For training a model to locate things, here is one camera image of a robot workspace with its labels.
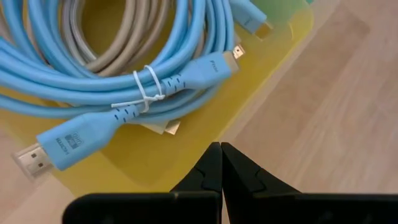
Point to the teal translucent plastic tray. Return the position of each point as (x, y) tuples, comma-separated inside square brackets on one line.
[(310, 1)]

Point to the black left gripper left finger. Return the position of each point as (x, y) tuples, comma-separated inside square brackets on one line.
[(199, 205)]

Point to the yellow translucent plastic tray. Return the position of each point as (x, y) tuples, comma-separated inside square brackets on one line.
[(192, 155)]

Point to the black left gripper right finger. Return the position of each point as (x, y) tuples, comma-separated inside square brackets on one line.
[(248, 205)]

